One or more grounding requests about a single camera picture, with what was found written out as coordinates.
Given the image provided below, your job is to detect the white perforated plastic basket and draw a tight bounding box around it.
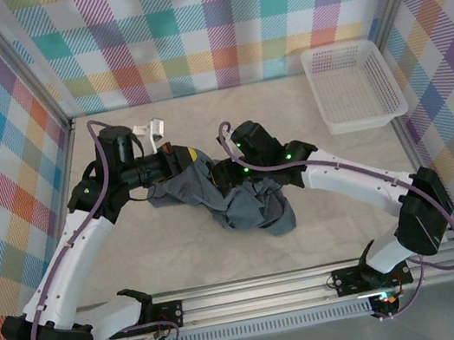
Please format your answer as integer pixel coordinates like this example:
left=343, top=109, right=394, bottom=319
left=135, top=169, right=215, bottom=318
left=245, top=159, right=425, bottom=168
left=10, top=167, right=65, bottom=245
left=298, top=33, right=412, bottom=141

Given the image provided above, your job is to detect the aluminium left frame post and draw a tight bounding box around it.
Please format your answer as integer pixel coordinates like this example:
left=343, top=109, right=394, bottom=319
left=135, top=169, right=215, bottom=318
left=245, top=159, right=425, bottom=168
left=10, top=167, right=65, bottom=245
left=0, top=0, right=77, bottom=147

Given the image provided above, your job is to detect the aluminium left side rail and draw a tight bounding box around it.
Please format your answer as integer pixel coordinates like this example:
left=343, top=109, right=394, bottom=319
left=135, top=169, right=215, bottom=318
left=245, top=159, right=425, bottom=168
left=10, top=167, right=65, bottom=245
left=0, top=117, right=115, bottom=340

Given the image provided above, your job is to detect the grey slotted cable duct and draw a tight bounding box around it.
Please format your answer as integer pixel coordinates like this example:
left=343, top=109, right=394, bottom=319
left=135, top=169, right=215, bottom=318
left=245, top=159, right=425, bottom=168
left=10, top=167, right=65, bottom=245
left=149, top=300, right=375, bottom=340

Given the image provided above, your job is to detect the grey-blue t-shirt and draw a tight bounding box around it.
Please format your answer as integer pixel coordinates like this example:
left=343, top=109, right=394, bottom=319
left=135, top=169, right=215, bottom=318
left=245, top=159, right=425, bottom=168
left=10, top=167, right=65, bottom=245
left=139, top=133, right=300, bottom=258

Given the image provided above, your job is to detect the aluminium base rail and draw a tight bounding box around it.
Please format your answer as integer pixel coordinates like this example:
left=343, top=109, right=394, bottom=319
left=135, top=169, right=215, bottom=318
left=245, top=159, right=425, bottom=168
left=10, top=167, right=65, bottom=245
left=75, top=242, right=454, bottom=340

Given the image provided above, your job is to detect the right circuit board with lights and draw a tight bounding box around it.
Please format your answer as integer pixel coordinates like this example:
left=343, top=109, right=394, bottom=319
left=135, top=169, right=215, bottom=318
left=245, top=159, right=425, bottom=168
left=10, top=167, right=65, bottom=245
left=369, top=288, right=405, bottom=313

